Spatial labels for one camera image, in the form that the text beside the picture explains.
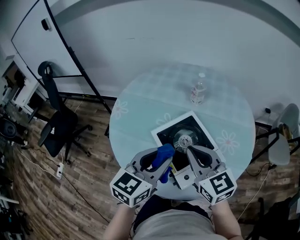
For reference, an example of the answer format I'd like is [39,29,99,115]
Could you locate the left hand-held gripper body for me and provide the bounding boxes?
[110,164,160,208]

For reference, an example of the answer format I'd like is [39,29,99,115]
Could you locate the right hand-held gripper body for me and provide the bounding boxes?
[192,161,237,204]

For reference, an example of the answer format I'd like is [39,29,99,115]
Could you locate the blue cloth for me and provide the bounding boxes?
[151,143,176,184]

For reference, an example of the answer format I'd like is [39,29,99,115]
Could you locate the white portable gas stove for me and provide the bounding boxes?
[150,110,222,190]

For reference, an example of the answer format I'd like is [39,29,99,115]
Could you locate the person's left forearm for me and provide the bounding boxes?
[105,203,139,240]

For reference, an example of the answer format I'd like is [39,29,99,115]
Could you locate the person's right forearm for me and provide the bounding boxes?
[210,200,242,240]

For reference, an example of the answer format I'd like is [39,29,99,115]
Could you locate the round table with tablecloth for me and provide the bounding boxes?
[109,62,256,201]

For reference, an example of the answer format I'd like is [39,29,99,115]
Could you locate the person's dark jeans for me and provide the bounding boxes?
[133,194,213,235]

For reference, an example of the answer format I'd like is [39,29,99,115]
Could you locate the person's beige shirt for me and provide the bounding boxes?
[133,208,225,240]

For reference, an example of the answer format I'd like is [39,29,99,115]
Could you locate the grey shell chair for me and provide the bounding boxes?
[249,103,300,169]

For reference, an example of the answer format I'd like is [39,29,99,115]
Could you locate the clear plastic water bottle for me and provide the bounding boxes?
[190,72,207,106]

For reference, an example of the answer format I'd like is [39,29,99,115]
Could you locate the black swivel chair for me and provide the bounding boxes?
[246,196,300,240]

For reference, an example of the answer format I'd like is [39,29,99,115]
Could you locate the white power strip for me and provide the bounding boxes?
[56,162,65,180]

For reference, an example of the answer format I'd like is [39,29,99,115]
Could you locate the black office chair with headrest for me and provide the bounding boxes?
[37,61,93,165]

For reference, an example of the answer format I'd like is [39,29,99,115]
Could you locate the black round fan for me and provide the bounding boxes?
[0,118,18,139]

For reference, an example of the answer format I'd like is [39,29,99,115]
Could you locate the whiteboard on black stand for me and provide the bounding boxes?
[11,0,118,139]

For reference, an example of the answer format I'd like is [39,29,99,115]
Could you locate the white floor cable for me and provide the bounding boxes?
[236,171,269,221]
[20,150,59,179]

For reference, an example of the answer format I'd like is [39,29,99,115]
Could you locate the black floor cable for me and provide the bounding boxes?
[245,163,277,177]
[62,172,111,223]

